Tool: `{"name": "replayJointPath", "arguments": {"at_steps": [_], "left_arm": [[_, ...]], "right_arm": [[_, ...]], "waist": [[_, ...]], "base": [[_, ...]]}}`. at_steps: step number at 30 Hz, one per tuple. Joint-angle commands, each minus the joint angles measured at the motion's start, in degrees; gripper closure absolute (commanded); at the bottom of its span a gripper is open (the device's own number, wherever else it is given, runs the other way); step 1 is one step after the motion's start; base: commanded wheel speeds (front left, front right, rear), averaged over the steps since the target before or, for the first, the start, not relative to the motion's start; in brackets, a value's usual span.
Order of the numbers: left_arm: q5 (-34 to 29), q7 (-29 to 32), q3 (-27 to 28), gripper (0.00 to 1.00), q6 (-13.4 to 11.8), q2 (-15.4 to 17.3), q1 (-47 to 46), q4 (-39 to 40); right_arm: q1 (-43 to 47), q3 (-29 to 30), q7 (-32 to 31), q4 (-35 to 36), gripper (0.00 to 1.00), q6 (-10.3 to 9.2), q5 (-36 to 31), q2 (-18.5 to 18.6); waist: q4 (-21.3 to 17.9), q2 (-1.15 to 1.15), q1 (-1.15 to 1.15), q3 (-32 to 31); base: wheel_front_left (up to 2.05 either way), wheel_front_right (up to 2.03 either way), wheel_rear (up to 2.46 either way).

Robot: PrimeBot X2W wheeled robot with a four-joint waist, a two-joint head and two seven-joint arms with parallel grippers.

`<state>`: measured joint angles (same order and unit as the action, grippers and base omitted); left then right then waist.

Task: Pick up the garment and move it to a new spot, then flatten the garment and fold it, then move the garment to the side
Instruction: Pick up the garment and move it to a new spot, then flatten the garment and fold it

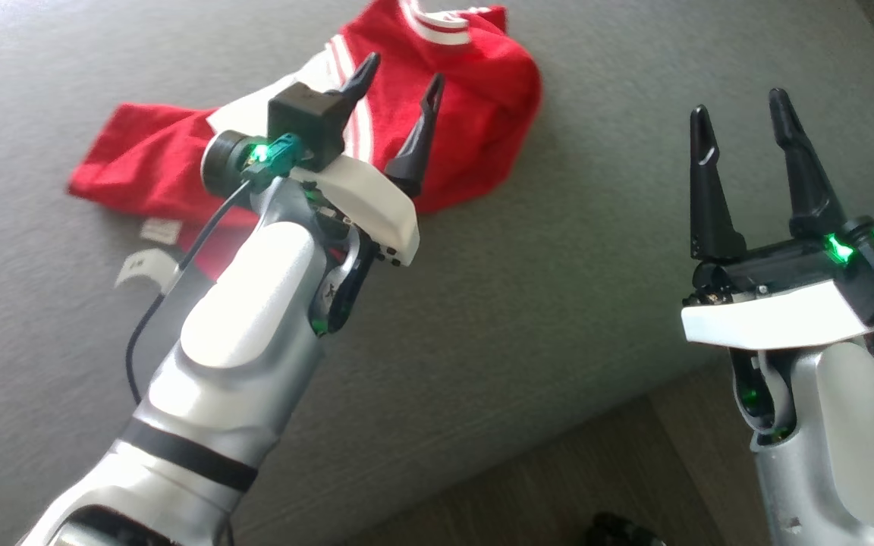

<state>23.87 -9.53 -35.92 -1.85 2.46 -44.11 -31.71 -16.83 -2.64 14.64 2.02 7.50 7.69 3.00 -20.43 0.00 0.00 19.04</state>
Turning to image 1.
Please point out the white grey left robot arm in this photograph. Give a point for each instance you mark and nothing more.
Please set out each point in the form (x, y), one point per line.
(232, 326)

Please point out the teal left camera connector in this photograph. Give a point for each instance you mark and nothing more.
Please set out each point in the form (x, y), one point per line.
(274, 155)

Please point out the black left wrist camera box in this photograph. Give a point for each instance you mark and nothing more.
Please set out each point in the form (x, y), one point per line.
(304, 121)

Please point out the red Bulls jersey white trim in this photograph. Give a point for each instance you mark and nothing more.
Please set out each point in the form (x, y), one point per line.
(467, 114)

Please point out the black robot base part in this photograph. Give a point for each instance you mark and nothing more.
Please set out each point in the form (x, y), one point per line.
(619, 531)

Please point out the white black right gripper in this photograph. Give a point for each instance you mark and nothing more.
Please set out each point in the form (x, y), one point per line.
(771, 318)

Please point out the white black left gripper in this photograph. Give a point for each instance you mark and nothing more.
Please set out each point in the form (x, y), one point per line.
(376, 208)

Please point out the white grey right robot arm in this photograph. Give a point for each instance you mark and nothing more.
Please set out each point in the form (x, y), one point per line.
(847, 455)

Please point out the large grey sofa ottoman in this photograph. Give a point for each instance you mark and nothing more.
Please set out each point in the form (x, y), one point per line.
(558, 265)

